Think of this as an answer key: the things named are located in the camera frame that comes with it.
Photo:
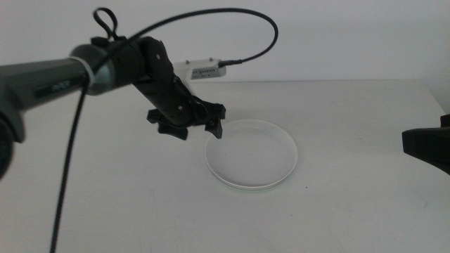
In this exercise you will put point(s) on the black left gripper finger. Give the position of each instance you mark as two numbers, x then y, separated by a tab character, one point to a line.
215	128
174	132

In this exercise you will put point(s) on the white shallow bowl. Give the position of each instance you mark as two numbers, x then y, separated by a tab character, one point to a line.
251	154

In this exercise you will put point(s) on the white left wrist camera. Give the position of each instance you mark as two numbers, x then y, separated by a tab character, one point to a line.
204	71

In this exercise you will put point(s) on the grey shallow bowl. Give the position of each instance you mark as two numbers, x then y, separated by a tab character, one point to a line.
281	183

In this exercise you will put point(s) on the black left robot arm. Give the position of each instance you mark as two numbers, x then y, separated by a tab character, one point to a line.
35	82

